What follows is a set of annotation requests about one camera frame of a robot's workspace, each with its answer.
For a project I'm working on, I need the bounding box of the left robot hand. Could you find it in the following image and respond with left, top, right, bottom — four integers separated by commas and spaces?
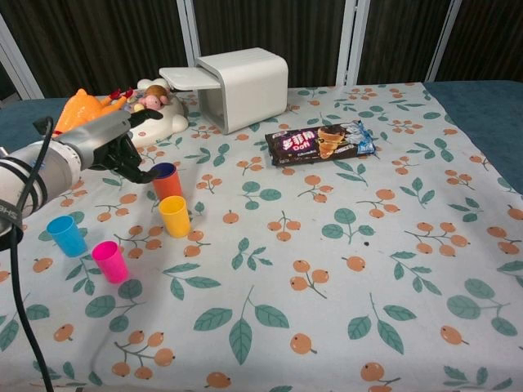
52, 108, 164, 185

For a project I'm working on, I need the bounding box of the dark blue plastic cup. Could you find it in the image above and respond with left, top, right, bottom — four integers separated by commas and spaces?
154, 162, 177, 180

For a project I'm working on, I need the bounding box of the light blue plastic cup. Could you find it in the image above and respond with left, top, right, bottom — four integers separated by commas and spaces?
46, 216, 88, 258

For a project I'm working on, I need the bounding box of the yellow plastic cup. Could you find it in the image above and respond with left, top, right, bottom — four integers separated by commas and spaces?
158, 195, 191, 238

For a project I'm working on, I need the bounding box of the orange rubber chicken toy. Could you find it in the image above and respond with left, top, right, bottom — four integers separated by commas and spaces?
52, 87, 134, 136

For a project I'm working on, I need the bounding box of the white animal-shaped bowl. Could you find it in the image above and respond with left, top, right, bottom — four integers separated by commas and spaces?
126, 77, 190, 149

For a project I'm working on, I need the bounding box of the orange plastic cup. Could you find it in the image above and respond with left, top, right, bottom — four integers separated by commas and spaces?
151, 163, 183, 199

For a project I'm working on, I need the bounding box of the dark folding screen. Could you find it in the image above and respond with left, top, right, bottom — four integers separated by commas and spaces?
0, 0, 523, 101

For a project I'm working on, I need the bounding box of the pink plastic cup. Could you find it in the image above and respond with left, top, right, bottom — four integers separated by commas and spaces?
91, 240, 128, 284

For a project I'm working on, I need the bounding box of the white plastic bin with lid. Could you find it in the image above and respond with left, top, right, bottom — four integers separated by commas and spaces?
158, 47, 289, 136

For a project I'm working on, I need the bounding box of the chocolate cone snack packet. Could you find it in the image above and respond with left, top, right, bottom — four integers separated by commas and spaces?
264, 119, 377, 167

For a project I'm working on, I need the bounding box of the floral tablecloth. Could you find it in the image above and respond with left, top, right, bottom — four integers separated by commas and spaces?
0, 81, 523, 392

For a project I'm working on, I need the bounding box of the teal table cover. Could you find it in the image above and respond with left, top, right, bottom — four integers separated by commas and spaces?
0, 79, 523, 185

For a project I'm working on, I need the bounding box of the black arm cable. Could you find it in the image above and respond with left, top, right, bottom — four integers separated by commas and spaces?
0, 116, 56, 392

